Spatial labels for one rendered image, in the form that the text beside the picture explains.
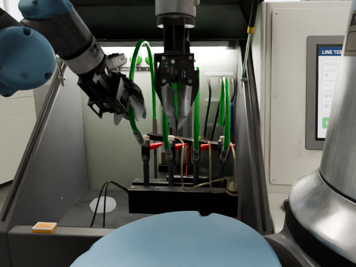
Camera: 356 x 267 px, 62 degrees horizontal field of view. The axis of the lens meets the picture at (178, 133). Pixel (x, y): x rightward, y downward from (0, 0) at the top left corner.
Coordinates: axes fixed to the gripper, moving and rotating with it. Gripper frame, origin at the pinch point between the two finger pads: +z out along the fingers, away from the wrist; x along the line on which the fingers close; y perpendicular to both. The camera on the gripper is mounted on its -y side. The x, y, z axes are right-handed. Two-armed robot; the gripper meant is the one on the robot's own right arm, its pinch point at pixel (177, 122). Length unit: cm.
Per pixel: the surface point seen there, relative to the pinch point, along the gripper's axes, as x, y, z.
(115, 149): -30, -57, 23
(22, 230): -39.6, -4.2, 29.3
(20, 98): -199, -268, 27
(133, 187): -15.6, -25.5, 26.1
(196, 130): 3.9, -13.5, 4.7
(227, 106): 11.8, -16.0, -1.3
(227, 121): 11.8, -14.4, 2.3
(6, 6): -322, -456, -105
